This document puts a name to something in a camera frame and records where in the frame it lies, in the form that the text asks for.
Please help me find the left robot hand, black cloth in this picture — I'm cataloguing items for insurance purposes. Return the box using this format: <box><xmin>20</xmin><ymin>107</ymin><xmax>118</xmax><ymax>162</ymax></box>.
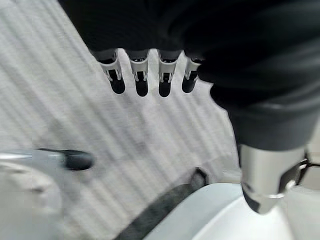
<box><xmin>58</xmin><ymin>0</ymin><xmax>320</xmax><ymax>215</ymax></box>

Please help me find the white ribbed rug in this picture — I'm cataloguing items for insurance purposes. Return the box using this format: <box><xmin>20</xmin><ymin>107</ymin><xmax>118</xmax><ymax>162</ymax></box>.
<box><xmin>0</xmin><ymin>0</ymin><xmax>242</xmax><ymax>240</ymax></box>

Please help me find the silver robot leg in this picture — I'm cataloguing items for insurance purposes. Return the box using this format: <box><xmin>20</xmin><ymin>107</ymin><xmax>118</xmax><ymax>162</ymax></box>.
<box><xmin>0</xmin><ymin>147</ymin><xmax>66</xmax><ymax>240</ymax></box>
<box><xmin>149</xmin><ymin>183</ymin><xmax>320</xmax><ymax>240</ymax></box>

